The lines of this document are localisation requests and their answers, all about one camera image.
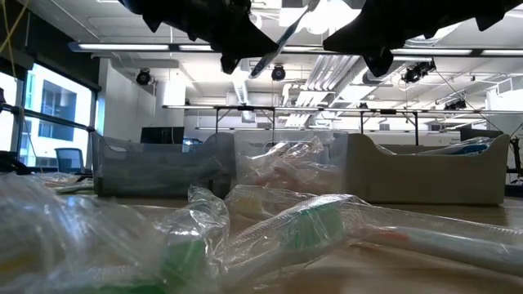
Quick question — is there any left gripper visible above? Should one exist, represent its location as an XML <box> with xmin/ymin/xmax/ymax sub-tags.
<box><xmin>118</xmin><ymin>0</ymin><xmax>281</xmax><ymax>76</ymax></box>

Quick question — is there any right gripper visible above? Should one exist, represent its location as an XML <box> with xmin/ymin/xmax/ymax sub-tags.
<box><xmin>322</xmin><ymin>0</ymin><xmax>479</xmax><ymax>78</ymax></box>

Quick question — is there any blue toothbrush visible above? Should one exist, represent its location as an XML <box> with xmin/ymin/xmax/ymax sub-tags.
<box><xmin>248</xmin><ymin>0</ymin><xmax>322</xmax><ymax>79</ymax></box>
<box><xmin>416</xmin><ymin>136</ymin><xmax>496</xmax><ymax>157</ymax></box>

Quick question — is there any dark grey plastic bin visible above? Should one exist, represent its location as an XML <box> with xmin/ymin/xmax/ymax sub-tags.
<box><xmin>92</xmin><ymin>131</ymin><xmax>236</xmax><ymax>199</ymax></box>

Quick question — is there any black overhead light bar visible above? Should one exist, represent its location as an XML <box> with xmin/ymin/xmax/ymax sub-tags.
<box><xmin>68</xmin><ymin>41</ymin><xmax>523</xmax><ymax>58</ymax></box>

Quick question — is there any clear plastic bin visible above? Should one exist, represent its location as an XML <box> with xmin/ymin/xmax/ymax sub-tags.
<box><xmin>233</xmin><ymin>129</ymin><xmax>348</xmax><ymax>196</ymax></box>

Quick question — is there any black monitor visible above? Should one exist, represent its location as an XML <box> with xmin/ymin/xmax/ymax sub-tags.
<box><xmin>460</xmin><ymin>127</ymin><xmax>504</xmax><ymax>142</ymax></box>

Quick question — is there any frosted plastic bin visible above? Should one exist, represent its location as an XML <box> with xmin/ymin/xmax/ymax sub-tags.
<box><xmin>342</xmin><ymin>132</ymin><xmax>511</xmax><ymax>206</ymax></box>

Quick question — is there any black monitor stand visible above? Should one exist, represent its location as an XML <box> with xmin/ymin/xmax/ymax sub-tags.
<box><xmin>508</xmin><ymin>136</ymin><xmax>523</xmax><ymax>175</ymax></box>

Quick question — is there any silver ventilation duct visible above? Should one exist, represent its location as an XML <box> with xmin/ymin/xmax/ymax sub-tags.
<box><xmin>361</xmin><ymin>22</ymin><xmax>467</xmax><ymax>85</ymax></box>

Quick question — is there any black background rig frame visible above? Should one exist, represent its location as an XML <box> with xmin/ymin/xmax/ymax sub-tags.
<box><xmin>359</xmin><ymin>108</ymin><xmax>420</xmax><ymax>147</ymax></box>
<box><xmin>214</xmin><ymin>105</ymin><xmax>277</xmax><ymax>144</ymax></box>

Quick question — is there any window with dark frame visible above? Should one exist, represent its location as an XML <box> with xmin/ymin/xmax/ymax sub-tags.
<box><xmin>0</xmin><ymin>60</ymin><xmax>99</xmax><ymax>168</ymax></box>

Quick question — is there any yellow hanging cable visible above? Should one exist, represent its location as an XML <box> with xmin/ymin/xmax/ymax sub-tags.
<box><xmin>0</xmin><ymin>0</ymin><xmax>30</xmax><ymax>78</ymax></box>

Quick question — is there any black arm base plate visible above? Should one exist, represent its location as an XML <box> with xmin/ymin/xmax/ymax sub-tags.
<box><xmin>0</xmin><ymin>149</ymin><xmax>33</xmax><ymax>176</ymax></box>

